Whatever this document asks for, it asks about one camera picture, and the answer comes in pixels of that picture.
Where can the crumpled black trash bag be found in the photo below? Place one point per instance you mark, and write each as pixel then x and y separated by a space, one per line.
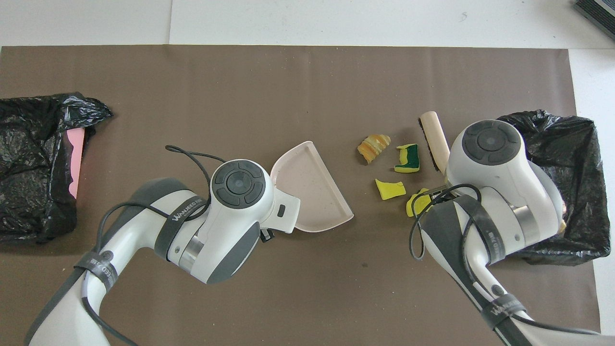
pixel 29 168

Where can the brown paper table mat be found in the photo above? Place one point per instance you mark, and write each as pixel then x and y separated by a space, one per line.
pixel 192 96

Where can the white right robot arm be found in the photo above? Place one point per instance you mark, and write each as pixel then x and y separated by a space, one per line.
pixel 499 182

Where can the pink bin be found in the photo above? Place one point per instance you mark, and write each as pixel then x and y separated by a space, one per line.
pixel 75 158

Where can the beige plastic dustpan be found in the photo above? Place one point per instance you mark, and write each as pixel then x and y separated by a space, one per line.
pixel 312 192

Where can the green and yellow sponge piece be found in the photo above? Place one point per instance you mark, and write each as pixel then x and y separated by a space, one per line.
pixel 411 156

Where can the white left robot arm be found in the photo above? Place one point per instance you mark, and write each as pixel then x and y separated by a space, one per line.
pixel 230 216

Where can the bin lined with black bag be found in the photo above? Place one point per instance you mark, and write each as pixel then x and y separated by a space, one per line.
pixel 576 168

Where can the small yellow sponge wedge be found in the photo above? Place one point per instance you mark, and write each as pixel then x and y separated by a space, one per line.
pixel 389 190

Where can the orange striped croissant piece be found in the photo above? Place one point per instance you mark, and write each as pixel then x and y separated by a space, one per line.
pixel 374 147

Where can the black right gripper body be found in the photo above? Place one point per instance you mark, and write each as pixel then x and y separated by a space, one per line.
pixel 444 193

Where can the large yellow sponge piece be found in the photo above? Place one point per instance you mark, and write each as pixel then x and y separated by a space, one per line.
pixel 415 206

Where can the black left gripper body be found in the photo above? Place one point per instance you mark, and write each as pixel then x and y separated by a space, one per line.
pixel 267 236

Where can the beige hand brush black bristles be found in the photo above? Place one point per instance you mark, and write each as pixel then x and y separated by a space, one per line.
pixel 435 134

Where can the dark ribbed device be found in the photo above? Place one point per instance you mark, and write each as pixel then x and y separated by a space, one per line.
pixel 600 12

